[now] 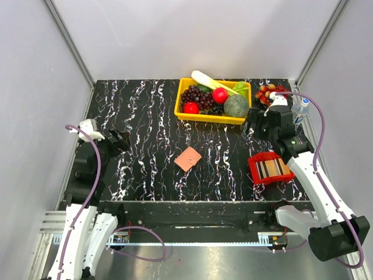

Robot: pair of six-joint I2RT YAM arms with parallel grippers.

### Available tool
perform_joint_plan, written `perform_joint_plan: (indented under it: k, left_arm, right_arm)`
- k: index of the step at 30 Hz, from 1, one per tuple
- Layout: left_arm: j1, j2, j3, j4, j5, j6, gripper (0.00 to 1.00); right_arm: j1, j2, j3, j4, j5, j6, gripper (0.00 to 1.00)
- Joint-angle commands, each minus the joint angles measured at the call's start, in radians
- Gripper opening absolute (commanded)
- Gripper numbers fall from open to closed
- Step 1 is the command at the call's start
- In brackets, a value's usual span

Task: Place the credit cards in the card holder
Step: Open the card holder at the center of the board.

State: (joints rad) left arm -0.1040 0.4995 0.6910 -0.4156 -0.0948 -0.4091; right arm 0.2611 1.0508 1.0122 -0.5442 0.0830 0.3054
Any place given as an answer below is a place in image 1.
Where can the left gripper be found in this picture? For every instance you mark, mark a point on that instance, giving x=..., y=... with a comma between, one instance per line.
x=122, y=144

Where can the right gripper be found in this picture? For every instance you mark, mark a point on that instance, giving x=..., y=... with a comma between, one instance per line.
x=256, y=116

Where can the gold striped credit card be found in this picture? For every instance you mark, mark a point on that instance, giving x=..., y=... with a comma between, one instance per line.
x=272, y=168

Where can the pink leather card holder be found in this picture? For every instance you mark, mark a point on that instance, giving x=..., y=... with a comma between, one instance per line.
x=187, y=159

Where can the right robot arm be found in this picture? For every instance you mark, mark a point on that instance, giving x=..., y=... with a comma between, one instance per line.
x=336, y=231

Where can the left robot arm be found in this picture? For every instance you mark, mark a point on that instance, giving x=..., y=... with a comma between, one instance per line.
x=89, y=222

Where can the red lychee bunch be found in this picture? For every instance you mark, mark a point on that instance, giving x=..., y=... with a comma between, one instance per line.
x=263, y=94

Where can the green cantaloupe melon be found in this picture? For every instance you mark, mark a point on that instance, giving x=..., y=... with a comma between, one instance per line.
x=236, y=106

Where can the clear water bottle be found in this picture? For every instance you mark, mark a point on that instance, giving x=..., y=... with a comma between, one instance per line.
x=300, y=109

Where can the green lettuce leaf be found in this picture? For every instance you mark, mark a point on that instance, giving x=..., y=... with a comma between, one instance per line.
x=241, y=88

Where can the dark blueberry bunch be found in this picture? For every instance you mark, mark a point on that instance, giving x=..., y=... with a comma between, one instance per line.
x=216, y=110

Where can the red apple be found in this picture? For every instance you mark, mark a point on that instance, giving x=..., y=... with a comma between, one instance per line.
x=220, y=95

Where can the purple grape bunch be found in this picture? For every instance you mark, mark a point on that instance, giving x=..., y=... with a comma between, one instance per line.
x=205, y=101

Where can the red tomato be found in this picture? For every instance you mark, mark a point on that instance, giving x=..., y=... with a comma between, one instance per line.
x=191, y=108

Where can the white leek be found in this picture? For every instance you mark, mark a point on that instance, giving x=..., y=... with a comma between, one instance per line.
x=207, y=81

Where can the yellow plastic tray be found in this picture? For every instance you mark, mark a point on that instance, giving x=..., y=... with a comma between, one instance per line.
x=224, y=119

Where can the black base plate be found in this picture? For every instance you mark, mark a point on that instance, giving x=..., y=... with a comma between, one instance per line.
x=248, y=216

